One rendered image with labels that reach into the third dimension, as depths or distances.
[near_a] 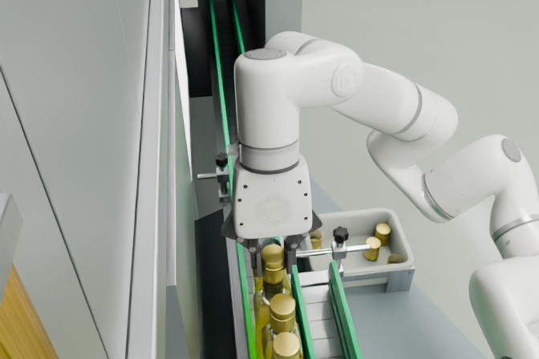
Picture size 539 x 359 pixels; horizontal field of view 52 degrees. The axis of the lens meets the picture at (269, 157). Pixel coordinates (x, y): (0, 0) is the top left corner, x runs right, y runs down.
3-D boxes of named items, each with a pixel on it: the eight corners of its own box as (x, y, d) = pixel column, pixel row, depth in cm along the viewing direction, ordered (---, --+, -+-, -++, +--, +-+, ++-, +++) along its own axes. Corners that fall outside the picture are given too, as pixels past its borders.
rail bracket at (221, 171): (200, 195, 129) (195, 151, 120) (229, 193, 129) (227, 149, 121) (200, 208, 126) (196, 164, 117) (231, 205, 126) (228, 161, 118)
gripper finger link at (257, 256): (236, 239, 73) (239, 280, 75) (260, 237, 73) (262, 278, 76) (234, 226, 75) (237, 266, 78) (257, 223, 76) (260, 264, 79)
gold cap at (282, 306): (267, 312, 78) (267, 293, 75) (293, 309, 78) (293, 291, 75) (270, 335, 75) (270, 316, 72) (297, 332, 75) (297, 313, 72)
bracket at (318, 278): (289, 292, 116) (289, 271, 112) (334, 287, 117) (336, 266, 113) (292, 306, 114) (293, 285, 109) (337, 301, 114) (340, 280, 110)
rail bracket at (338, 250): (281, 272, 111) (281, 231, 103) (362, 264, 113) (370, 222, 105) (283, 284, 109) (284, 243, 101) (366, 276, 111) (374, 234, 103)
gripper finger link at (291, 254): (286, 235, 73) (287, 276, 76) (310, 232, 73) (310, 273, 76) (282, 221, 76) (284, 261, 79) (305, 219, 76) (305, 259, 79)
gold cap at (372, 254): (375, 248, 131) (378, 235, 128) (380, 260, 128) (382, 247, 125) (361, 249, 130) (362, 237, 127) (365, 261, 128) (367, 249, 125)
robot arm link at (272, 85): (320, 29, 72) (373, 43, 65) (319, 106, 77) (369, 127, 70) (220, 50, 64) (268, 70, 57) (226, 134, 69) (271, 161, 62)
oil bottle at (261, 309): (254, 356, 98) (252, 283, 84) (285, 352, 99) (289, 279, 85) (257, 386, 94) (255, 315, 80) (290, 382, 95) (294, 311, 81)
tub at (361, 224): (297, 240, 135) (299, 215, 129) (388, 230, 137) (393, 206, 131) (311, 300, 122) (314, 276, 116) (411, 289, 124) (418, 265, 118)
